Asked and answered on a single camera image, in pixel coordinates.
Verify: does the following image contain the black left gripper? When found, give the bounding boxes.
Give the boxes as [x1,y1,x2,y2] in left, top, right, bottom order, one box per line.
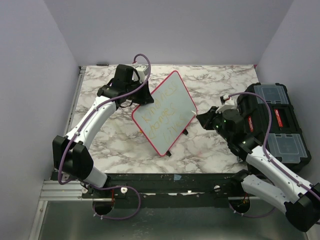
[125,79,153,105]

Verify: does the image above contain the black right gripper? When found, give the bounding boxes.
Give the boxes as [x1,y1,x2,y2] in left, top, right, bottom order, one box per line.
[197,105,232,142]

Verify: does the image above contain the pink framed whiteboard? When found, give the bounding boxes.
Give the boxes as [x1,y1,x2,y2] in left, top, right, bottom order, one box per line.
[131,70,198,156]

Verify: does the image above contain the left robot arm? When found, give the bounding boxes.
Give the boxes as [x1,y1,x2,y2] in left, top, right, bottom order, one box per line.
[52,62,154,198]

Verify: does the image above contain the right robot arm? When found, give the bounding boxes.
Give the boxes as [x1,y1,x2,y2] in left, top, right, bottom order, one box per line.
[196,106,320,232]

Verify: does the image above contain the black plastic toolbox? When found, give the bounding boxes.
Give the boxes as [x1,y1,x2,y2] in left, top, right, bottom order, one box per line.
[237,83,312,173]

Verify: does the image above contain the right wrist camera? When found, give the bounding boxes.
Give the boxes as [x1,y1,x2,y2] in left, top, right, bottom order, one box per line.
[218,94,237,113]

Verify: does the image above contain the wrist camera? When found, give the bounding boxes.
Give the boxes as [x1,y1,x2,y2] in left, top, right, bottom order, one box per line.
[218,94,237,113]
[132,62,149,83]

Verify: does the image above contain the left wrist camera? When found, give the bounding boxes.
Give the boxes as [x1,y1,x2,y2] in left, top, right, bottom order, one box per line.
[132,62,149,83]

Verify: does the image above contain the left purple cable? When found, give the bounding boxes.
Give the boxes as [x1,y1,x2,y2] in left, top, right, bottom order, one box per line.
[57,53,141,221]

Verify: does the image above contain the purple cable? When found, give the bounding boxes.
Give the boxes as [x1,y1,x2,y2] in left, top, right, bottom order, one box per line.
[57,53,141,221]
[228,91,320,218]

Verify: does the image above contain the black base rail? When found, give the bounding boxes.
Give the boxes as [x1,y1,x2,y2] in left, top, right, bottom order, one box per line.
[77,173,253,213]

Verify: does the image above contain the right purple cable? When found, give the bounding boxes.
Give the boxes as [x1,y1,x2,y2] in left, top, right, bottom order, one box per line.
[228,91,320,218]

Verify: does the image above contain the aluminium frame profile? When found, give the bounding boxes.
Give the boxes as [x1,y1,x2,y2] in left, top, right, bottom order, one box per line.
[27,66,87,240]

